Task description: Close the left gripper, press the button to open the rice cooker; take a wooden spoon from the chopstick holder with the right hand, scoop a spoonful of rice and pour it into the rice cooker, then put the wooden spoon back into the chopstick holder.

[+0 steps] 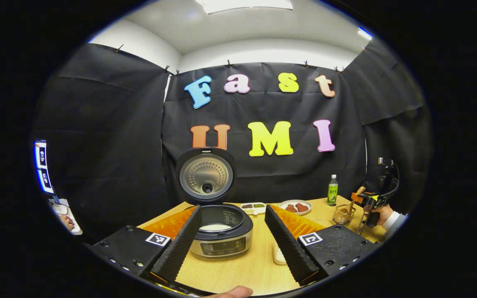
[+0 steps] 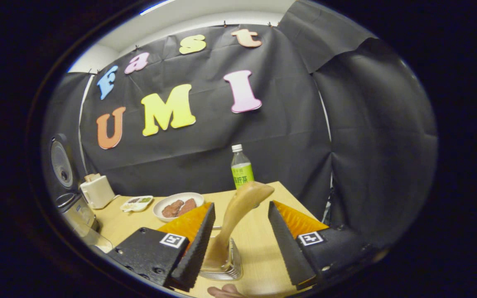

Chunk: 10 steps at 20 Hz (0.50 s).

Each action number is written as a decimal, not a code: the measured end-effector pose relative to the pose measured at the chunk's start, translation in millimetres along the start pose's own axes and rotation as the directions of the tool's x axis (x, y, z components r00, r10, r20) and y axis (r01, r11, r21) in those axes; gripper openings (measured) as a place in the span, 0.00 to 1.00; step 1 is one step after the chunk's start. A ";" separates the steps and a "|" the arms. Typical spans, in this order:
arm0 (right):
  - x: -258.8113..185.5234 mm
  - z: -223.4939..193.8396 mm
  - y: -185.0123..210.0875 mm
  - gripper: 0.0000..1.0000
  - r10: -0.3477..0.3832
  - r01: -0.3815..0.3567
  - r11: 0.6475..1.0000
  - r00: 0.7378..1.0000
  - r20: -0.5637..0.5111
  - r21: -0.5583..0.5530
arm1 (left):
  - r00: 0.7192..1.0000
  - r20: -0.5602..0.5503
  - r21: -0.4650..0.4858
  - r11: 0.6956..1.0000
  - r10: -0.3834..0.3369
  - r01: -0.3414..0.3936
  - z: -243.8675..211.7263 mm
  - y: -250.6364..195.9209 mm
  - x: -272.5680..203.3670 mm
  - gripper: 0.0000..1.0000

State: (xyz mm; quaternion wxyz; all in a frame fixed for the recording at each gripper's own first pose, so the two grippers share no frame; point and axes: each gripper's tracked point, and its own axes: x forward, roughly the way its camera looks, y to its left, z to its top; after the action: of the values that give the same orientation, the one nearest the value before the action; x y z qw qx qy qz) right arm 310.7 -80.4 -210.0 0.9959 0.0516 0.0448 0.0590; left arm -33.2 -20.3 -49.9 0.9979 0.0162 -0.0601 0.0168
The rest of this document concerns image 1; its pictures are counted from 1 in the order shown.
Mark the black backdrop cloth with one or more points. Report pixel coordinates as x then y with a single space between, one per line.
118 145

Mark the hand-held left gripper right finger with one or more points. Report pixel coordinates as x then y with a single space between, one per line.
288 248

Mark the white divided side dish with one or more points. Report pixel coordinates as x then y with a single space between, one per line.
253 207

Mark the white round plate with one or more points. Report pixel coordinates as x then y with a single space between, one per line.
304 212

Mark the small ceiling light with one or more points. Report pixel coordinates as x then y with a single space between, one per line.
364 34

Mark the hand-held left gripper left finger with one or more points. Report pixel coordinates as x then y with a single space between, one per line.
178 252

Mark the white keyboard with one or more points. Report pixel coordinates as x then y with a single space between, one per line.
74 227

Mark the red meat piece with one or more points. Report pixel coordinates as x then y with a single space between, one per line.
291 208
302 207

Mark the green drink bottle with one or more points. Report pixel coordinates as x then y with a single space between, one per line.
332 194

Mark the computer monitor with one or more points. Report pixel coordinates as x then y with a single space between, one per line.
42 165

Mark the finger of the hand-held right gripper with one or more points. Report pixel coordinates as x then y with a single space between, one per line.
360 198

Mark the wooden spoon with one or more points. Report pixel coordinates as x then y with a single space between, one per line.
351 207

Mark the long ceiling light panel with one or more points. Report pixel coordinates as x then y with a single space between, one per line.
242 5

